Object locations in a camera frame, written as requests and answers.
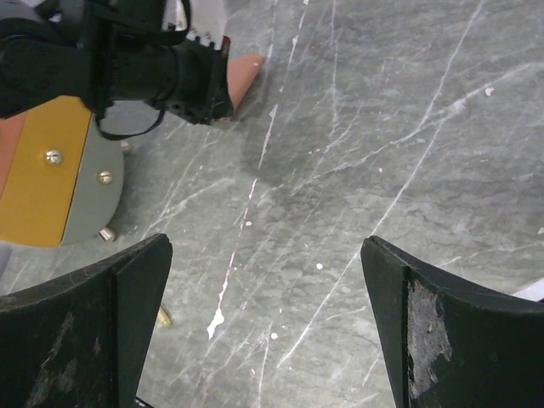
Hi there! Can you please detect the gold pencil stick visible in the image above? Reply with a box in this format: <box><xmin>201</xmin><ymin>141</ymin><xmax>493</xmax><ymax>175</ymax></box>
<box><xmin>157</xmin><ymin>305</ymin><xmax>172</xmax><ymax>327</ymax></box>

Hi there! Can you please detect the white cylinder toy with studs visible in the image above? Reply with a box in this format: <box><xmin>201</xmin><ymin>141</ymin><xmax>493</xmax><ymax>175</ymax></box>
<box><xmin>1</xmin><ymin>97</ymin><xmax>132</xmax><ymax>248</ymax></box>

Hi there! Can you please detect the brown leather card holder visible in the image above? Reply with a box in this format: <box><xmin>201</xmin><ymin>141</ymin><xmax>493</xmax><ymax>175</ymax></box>
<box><xmin>227</xmin><ymin>54</ymin><xmax>265</xmax><ymax>111</ymax></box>

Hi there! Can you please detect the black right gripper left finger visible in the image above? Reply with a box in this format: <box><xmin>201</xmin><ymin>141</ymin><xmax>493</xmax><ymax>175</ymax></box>
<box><xmin>1</xmin><ymin>234</ymin><xmax>173</xmax><ymax>408</ymax></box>

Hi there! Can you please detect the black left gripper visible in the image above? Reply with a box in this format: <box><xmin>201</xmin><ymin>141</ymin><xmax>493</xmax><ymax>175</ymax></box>
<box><xmin>1</xmin><ymin>1</ymin><xmax>234</xmax><ymax>125</ymax></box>

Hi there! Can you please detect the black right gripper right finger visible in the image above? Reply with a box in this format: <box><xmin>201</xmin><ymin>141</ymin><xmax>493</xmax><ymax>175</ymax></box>
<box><xmin>360</xmin><ymin>236</ymin><xmax>543</xmax><ymax>407</ymax></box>

